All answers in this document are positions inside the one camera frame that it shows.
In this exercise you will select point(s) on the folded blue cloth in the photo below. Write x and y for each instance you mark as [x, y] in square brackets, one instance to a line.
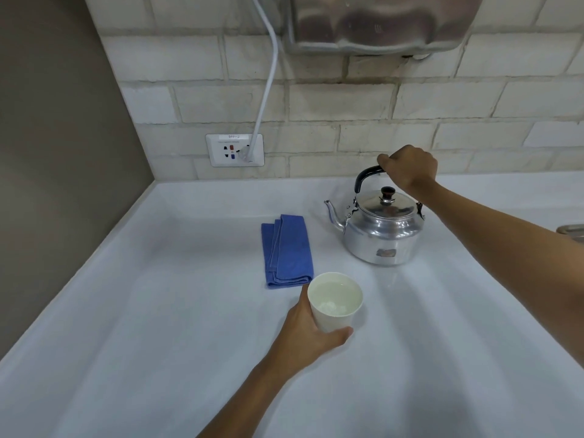
[287, 250]

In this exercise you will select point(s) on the person's right hand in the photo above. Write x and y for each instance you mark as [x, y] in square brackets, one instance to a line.
[410, 168]

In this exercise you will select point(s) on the steel wall-mounted appliance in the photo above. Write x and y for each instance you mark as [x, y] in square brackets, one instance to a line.
[383, 22]

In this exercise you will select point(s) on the silver metal kettle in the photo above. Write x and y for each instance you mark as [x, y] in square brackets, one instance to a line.
[383, 228]

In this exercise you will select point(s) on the person's left thumb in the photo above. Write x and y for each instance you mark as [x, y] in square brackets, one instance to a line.
[305, 300]

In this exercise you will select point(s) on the person's left hand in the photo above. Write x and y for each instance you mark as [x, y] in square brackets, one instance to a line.
[303, 336]

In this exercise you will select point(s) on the white wall socket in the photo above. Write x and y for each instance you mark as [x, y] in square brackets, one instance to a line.
[234, 150]

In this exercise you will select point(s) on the person's left forearm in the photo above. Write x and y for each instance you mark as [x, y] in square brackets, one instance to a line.
[246, 403]

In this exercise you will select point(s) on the white paper cup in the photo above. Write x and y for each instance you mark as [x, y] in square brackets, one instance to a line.
[334, 305]

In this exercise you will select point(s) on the person's right forearm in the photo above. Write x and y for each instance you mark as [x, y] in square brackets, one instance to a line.
[497, 232]

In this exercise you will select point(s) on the person's right fingers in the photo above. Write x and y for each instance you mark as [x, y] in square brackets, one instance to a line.
[388, 163]

